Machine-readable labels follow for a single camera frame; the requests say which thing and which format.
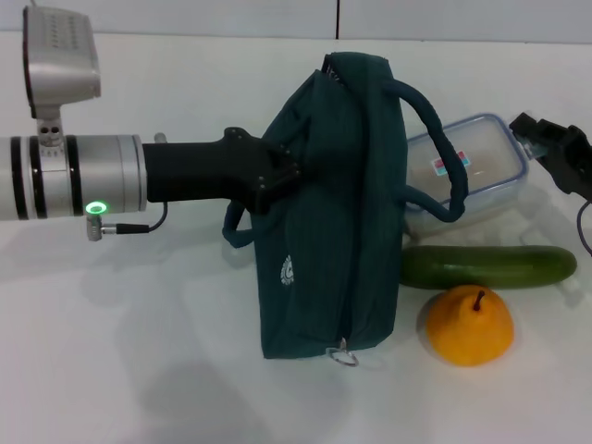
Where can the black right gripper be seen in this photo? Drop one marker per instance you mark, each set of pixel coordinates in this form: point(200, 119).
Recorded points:
point(583, 162)

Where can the clear plastic food container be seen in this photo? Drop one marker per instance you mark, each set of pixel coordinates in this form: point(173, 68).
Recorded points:
point(490, 171)

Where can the green cucumber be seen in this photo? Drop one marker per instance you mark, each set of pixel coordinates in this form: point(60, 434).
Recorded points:
point(485, 268)

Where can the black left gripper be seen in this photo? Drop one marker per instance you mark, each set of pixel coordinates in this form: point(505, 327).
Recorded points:
point(199, 171)

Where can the orange yellow pear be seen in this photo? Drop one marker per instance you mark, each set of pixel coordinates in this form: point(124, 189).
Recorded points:
point(467, 330)

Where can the dark teal insulated bag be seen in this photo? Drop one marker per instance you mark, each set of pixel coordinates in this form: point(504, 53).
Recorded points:
point(333, 231)

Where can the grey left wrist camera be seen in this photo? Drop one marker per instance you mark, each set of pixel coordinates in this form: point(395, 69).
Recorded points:
point(60, 55)

